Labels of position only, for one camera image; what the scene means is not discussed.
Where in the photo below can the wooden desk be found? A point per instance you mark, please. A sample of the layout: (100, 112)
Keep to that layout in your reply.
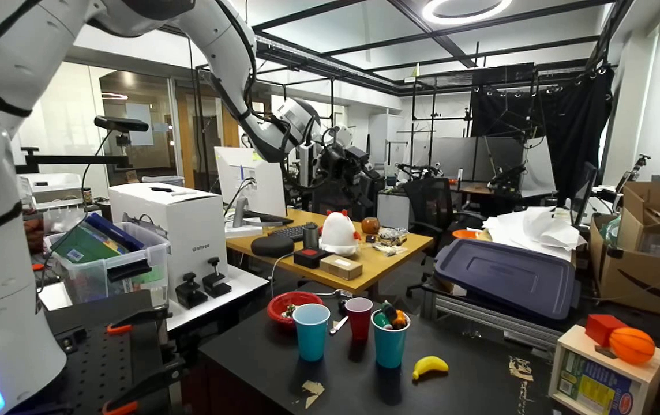
(380, 265)

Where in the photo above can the blue book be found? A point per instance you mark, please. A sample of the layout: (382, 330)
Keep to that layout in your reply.
(115, 231)

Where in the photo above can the white plush chicken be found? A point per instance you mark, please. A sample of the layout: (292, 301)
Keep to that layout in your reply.
(337, 233)

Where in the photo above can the black toggle clamp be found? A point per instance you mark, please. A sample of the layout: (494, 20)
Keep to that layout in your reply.
(217, 281)
(191, 291)

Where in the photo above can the white crumpled paper pile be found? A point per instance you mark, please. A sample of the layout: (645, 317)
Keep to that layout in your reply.
(533, 231)

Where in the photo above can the silver metal fork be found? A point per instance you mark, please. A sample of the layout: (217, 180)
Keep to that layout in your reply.
(340, 325)

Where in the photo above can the red plastic cup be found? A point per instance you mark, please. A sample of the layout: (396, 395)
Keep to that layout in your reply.
(359, 323)

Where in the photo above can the colourful small toys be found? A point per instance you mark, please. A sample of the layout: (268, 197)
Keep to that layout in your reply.
(392, 315)

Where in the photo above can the orange toy pumpkin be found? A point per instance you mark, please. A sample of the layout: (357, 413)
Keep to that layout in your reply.
(632, 347)

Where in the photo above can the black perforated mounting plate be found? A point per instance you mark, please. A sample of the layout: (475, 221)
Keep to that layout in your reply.
(92, 353)

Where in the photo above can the small tan cardboard box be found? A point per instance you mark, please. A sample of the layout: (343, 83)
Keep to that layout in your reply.
(343, 265)

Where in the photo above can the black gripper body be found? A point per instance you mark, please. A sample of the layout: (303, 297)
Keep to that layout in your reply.
(343, 164)

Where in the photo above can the white cardboard product box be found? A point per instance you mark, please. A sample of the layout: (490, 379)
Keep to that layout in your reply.
(184, 221)

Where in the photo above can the brown toy football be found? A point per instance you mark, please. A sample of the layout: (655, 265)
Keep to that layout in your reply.
(371, 226)

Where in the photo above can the aluminium frame rail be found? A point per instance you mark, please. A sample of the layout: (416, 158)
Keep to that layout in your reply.
(492, 323)

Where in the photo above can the orange bowl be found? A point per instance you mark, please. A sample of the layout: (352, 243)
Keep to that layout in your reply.
(465, 233)

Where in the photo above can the black mesh office chair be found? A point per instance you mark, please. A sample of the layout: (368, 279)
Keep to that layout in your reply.
(430, 204)

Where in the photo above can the tan tape patch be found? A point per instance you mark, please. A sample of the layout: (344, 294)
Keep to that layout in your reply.
(521, 370)
(313, 392)

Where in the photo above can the clear glass jar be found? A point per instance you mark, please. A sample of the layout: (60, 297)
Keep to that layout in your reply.
(392, 240)

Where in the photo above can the black hanging curtain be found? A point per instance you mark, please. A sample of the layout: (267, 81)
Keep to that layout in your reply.
(568, 116)

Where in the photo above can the black box with red label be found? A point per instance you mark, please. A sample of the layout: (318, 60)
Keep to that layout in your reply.
(311, 257)

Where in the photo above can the open cardboard box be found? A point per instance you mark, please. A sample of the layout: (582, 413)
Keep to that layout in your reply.
(645, 261)

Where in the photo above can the red toy block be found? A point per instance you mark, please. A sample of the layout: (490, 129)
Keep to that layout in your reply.
(602, 325)

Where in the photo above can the dark blue bin lid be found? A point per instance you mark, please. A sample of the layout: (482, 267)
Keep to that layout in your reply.
(506, 279)

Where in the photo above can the red plastic bowl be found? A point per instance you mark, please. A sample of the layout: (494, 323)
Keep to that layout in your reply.
(285, 302)

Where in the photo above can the candies pile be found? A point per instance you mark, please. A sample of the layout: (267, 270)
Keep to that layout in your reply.
(289, 312)

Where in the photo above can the green book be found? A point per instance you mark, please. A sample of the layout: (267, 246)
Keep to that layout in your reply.
(83, 246)

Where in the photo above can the yellow toy banana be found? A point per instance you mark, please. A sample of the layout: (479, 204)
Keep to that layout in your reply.
(430, 365)

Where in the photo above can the white side table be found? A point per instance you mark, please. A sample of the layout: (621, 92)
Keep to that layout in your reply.
(222, 295)

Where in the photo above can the teal plastic cup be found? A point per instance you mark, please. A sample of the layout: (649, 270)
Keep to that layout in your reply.
(392, 348)
(313, 338)

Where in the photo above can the black camera on boom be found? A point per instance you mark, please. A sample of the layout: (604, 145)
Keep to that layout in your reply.
(118, 123)

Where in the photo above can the white-backed computer monitor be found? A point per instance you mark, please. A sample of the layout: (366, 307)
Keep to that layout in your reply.
(257, 184)

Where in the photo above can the wooden shape sorter box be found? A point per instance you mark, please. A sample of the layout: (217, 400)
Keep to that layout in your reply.
(598, 380)

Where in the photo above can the clear plastic storage bin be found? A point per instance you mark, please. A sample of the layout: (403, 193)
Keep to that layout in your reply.
(107, 272)

